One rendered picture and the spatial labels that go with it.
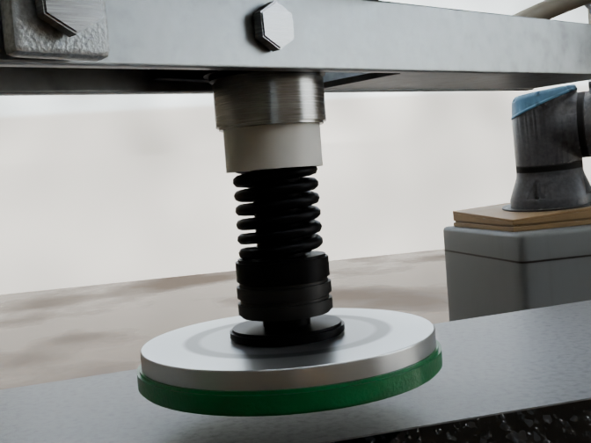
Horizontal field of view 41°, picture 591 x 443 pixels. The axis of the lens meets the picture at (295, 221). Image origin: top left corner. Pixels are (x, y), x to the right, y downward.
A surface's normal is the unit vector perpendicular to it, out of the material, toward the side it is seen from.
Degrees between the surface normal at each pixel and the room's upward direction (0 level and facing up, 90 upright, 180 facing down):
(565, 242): 90
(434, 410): 0
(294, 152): 90
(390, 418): 0
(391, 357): 90
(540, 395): 0
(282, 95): 90
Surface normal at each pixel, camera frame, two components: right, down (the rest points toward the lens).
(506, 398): -0.07, -1.00
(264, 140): -0.13, 0.06
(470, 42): 0.68, -0.01
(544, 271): 0.23, 0.04
